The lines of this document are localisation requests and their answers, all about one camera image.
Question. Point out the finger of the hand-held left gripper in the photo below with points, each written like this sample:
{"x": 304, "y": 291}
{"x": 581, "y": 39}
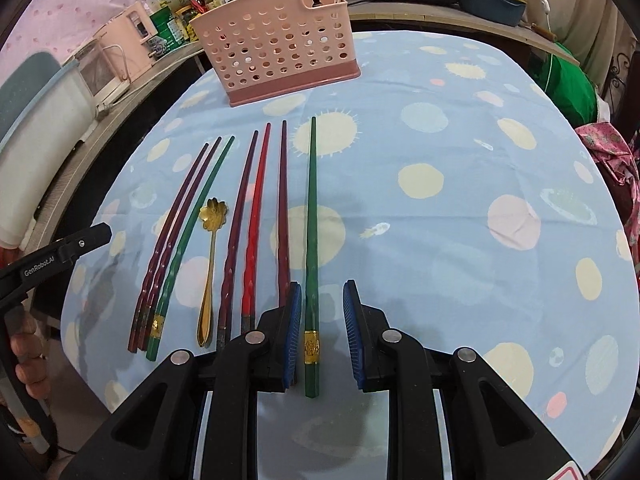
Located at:
{"x": 55, "y": 257}

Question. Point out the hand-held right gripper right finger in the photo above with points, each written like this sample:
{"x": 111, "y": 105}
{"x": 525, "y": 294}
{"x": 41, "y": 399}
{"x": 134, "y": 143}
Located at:
{"x": 354, "y": 335}

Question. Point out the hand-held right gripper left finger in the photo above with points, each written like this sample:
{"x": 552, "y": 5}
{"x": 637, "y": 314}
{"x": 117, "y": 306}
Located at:
{"x": 292, "y": 335}

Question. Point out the red chopstick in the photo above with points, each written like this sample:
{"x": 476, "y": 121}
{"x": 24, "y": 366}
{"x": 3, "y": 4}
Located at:
{"x": 250, "y": 280}

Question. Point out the dark maroon chopstick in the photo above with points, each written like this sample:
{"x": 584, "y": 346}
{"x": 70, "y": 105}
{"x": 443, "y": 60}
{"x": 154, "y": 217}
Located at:
{"x": 135, "y": 330}
{"x": 283, "y": 260}
{"x": 145, "y": 327}
{"x": 230, "y": 280}

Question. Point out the green chopstick with gold band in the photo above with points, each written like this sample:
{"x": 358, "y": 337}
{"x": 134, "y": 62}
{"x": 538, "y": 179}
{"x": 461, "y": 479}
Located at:
{"x": 167, "y": 295}
{"x": 311, "y": 260}

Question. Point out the gold flower-shaped spoon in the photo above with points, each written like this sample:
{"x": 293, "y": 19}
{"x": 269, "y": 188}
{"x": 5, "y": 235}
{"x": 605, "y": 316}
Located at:
{"x": 213, "y": 211}

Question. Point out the pink perforated utensil basket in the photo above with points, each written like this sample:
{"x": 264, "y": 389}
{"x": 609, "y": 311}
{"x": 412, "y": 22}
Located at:
{"x": 275, "y": 50}

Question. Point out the person's left hand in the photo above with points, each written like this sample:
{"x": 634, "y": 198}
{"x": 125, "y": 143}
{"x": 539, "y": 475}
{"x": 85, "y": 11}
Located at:
{"x": 29, "y": 365}

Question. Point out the white plastic storage box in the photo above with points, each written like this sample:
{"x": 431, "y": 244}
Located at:
{"x": 40, "y": 125}

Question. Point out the blue planet-print tablecloth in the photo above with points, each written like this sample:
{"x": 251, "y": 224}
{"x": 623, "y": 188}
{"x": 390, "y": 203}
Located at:
{"x": 450, "y": 210}

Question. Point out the white power strip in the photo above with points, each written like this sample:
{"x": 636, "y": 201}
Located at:
{"x": 112, "y": 106}

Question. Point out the pink kitchen appliance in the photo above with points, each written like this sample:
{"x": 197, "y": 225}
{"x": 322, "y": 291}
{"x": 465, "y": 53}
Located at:
{"x": 125, "y": 45}

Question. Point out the green carton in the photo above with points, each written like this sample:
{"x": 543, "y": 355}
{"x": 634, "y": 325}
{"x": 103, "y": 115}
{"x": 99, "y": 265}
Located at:
{"x": 165, "y": 27}

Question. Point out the pink floral cloth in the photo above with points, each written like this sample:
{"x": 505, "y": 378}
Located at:
{"x": 607, "y": 160}

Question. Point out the green cloth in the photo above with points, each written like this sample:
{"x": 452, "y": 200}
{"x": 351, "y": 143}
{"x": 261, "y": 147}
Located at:
{"x": 572, "y": 85}

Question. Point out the black metal scroll rack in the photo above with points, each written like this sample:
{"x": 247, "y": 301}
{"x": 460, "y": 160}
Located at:
{"x": 617, "y": 82}

